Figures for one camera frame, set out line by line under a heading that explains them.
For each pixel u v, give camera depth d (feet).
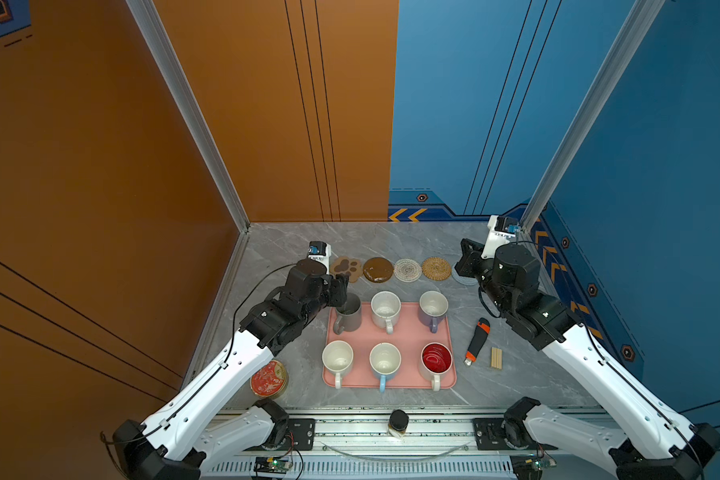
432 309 3.11
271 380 2.59
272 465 2.32
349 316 2.76
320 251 2.03
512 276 1.58
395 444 2.38
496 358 2.78
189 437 1.27
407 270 3.46
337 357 2.76
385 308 3.08
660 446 1.21
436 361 2.72
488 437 2.38
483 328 2.86
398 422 2.23
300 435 2.41
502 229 1.84
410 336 2.94
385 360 2.79
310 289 1.72
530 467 2.30
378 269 3.49
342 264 3.55
